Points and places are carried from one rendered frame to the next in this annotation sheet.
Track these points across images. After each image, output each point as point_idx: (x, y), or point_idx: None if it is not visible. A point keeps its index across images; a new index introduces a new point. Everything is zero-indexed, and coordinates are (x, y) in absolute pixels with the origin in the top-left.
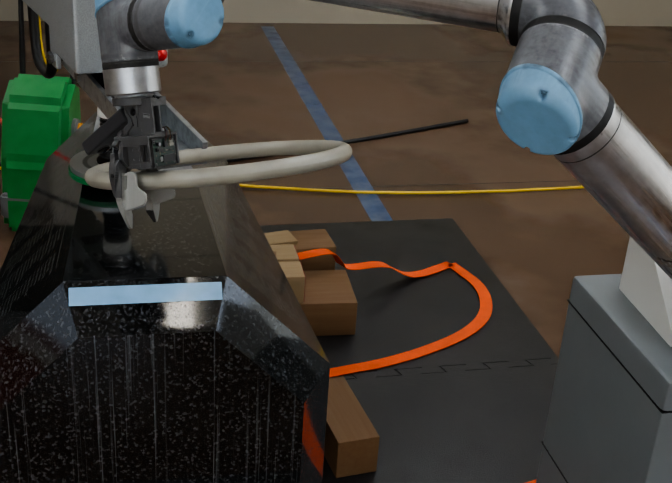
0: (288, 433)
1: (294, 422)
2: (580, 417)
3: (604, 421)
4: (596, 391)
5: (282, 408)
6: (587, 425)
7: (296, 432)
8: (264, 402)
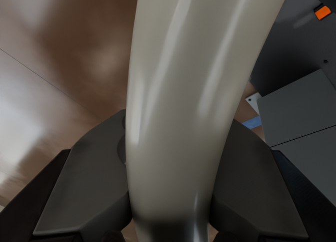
0: (327, 1)
1: (332, 7)
2: (334, 161)
3: (315, 178)
4: (332, 183)
5: (334, 3)
6: (326, 164)
7: (329, 6)
8: None
